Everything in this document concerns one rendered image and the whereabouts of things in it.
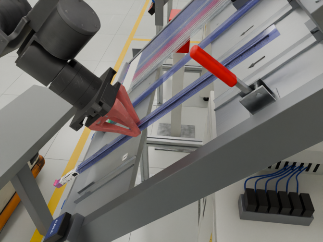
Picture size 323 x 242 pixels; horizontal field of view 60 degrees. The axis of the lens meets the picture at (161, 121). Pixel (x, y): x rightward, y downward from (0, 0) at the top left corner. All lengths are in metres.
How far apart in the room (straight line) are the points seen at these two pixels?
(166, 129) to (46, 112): 0.93
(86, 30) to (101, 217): 0.28
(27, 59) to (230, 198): 0.57
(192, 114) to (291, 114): 1.70
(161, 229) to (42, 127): 0.73
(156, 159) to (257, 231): 1.03
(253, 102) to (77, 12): 0.23
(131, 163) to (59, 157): 1.29
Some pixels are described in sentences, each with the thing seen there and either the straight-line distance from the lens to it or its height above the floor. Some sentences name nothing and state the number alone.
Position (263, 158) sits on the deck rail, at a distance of 0.34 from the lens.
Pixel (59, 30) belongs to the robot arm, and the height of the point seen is 1.10.
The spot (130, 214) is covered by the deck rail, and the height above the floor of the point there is 0.85.
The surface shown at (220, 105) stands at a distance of 0.39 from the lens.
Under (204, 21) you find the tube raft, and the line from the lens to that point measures 0.70.
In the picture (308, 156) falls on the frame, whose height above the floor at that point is 0.66.
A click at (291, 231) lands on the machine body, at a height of 0.62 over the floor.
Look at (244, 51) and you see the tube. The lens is 0.37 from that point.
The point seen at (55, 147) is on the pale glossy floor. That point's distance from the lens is 1.85.
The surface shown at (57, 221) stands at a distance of 0.53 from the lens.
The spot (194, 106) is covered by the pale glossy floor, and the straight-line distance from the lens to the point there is 2.05.
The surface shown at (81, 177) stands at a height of 0.73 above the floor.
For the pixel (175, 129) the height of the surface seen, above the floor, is 0.09.
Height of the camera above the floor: 1.23
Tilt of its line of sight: 40 degrees down
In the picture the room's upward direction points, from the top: straight up
